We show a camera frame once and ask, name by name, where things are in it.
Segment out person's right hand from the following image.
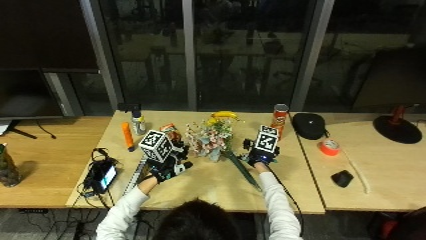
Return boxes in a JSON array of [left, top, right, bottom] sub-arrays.
[[241, 138, 282, 168]]

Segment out person's left hand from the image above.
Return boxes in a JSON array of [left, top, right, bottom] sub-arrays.
[[148, 140, 194, 184]]

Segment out white marker cube right glove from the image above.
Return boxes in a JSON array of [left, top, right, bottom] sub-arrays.
[[253, 124, 281, 154]]

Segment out white marker cube glove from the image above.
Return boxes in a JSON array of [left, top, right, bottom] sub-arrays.
[[137, 129, 174, 164], [253, 124, 281, 154]]

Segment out white marker cube left glove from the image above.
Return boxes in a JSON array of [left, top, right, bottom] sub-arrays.
[[137, 129, 174, 164]]

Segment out orange snack packet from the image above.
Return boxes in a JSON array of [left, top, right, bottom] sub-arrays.
[[158, 123, 183, 144]]

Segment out artificial flower bouquet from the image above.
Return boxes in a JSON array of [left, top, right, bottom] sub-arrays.
[[183, 117, 263, 193]]

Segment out red chips can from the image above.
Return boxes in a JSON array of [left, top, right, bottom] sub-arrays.
[[269, 103, 290, 140]]

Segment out yellow banana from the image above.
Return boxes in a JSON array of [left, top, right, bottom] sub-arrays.
[[209, 110, 241, 122]]

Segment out silver metal ruler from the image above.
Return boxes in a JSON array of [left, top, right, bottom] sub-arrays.
[[121, 156, 149, 198]]

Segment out orange marker pen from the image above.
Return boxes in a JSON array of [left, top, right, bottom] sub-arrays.
[[121, 121, 136, 153]]

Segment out spray bottle black nozzle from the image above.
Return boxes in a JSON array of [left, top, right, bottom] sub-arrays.
[[117, 103, 148, 136]]

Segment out black zip case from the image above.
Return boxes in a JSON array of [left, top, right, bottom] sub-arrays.
[[290, 112, 330, 141]]

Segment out orange tape roll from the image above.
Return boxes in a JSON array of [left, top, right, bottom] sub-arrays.
[[317, 138, 342, 157]]

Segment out black device lit screen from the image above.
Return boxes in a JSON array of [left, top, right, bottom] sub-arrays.
[[82, 158, 120, 196]]

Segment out black computer mouse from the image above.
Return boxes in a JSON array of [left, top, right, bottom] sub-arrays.
[[330, 169, 355, 188]]

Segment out white thin stick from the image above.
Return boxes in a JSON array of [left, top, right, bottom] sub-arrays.
[[339, 149, 371, 195]]

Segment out black round base red stem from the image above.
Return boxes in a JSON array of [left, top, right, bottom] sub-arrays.
[[371, 105, 423, 145]]

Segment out black power strip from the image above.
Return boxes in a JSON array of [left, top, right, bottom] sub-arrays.
[[17, 208, 50, 215]]

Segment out black monitor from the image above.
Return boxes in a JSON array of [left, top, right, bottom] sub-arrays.
[[0, 68, 100, 140]]

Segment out brown green bottle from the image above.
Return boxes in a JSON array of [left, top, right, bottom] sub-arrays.
[[0, 143, 22, 188]]

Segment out red black bag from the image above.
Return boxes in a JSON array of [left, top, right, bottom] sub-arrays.
[[368, 205, 426, 240]]

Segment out black glove cable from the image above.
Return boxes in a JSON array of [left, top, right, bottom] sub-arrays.
[[265, 163, 306, 234]]

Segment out black device cables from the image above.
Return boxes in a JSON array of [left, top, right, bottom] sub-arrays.
[[76, 147, 122, 210]]

